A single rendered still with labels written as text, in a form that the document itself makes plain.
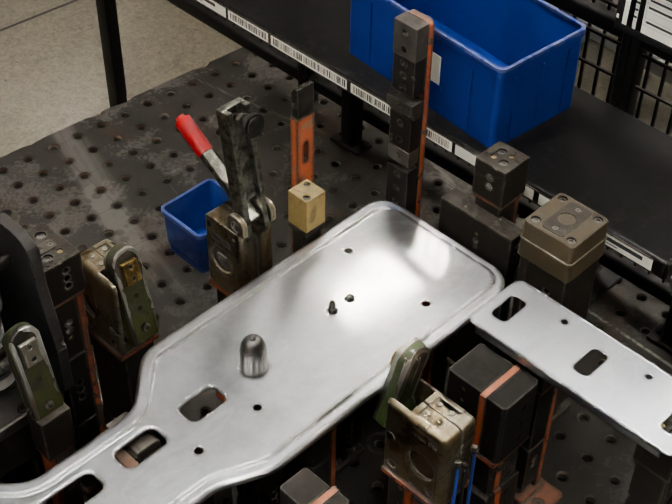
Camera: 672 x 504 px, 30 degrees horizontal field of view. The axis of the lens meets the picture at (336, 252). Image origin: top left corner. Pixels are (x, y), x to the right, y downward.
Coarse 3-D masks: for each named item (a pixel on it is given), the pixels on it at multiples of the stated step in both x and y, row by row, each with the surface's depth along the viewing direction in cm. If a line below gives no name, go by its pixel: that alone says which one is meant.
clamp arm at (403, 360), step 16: (400, 352) 129; (416, 352) 129; (400, 368) 130; (416, 368) 131; (384, 384) 134; (400, 384) 132; (416, 384) 136; (384, 400) 136; (400, 400) 135; (384, 416) 137
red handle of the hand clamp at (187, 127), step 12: (180, 120) 152; (192, 120) 152; (180, 132) 152; (192, 132) 152; (192, 144) 152; (204, 144) 152; (204, 156) 152; (216, 156) 152; (216, 168) 152; (216, 180) 153; (228, 192) 152; (252, 204) 152; (252, 216) 151
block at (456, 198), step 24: (456, 192) 165; (456, 216) 164; (480, 216) 162; (456, 240) 167; (480, 240) 163; (504, 240) 160; (504, 264) 162; (504, 288) 165; (504, 312) 169; (456, 336) 179; (480, 336) 174; (456, 360) 182
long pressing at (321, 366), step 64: (320, 256) 156; (384, 256) 156; (448, 256) 156; (192, 320) 147; (256, 320) 148; (320, 320) 148; (384, 320) 148; (448, 320) 149; (192, 384) 141; (256, 384) 141; (320, 384) 141; (192, 448) 134; (256, 448) 134
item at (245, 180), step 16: (224, 112) 142; (240, 112) 144; (224, 128) 143; (240, 128) 145; (256, 128) 142; (224, 144) 145; (240, 144) 146; (256, 144) 146; (224, 160) 147; (240, 160) 147; (256, 160) 148; (240, 176) 147; (256, 176) 149; (240, 192) 148; (256, 192) 151; (240, 208) 149; (256, 208) 152
